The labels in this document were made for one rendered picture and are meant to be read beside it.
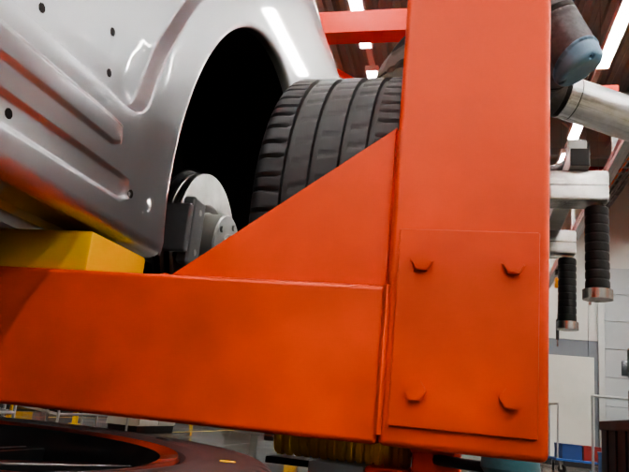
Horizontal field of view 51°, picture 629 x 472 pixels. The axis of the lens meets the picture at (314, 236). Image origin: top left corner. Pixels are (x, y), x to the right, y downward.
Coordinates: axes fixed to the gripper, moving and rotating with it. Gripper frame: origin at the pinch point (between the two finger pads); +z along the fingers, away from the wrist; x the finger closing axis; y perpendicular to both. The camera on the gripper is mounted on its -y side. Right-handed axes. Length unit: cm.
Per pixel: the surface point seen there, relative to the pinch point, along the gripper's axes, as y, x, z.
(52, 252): -57, -14, 43
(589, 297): -20, -51, -13
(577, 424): 1100, -423, 1
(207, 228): -2.8, -10.9, 44.5
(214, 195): 6.8, -3.4, 43.4
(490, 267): -58, -38, -3
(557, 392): 1114, -363, 8
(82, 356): -61, -28, 42
